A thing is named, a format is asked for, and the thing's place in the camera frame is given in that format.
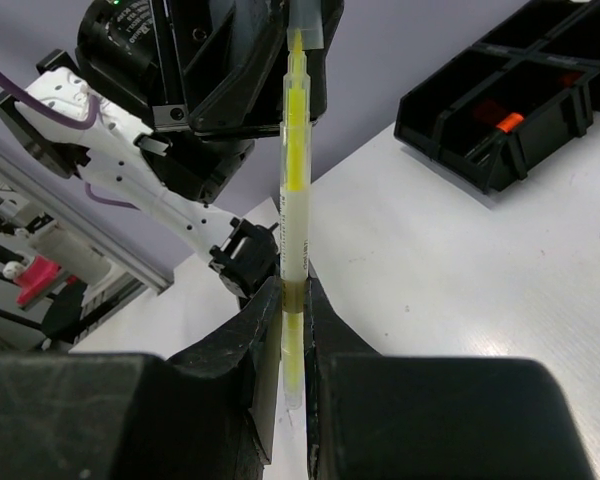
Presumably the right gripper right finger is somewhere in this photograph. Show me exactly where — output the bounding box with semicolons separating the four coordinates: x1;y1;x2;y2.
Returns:
304;278;594;479

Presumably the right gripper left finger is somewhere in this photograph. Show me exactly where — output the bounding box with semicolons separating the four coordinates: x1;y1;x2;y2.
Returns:
0;277;281;479

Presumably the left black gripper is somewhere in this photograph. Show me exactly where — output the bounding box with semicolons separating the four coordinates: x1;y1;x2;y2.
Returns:
149;1;344;140

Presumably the clear pen cap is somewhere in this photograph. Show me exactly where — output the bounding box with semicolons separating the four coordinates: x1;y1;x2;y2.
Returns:
287;0;324;51

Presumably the yellow pen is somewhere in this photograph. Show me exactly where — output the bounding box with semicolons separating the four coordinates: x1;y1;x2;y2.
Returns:
280;29;311;410

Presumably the orange highlighter marker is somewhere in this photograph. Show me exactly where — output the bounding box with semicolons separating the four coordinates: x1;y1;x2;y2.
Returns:
467;120;508;165

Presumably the orange highlighter cap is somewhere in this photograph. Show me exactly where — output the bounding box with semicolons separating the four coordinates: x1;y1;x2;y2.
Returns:
496;112;524;134

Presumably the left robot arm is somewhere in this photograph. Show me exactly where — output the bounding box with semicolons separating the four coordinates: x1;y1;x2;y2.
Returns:
0;1;344;301

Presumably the white cylinder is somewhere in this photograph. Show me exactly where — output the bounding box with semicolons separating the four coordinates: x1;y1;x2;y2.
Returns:
27;221;112;285

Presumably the red fixture block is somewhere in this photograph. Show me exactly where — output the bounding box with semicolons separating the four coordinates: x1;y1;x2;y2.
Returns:
14;256;61;307

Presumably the black four-compartment organizer tray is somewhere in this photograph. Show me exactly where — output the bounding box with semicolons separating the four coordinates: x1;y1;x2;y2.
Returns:
394;1;600;194

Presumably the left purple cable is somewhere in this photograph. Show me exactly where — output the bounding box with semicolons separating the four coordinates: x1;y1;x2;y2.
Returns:
0;52;141;211

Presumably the aluminium frame post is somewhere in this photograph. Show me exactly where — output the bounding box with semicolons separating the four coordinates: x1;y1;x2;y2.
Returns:
0;139;174;292

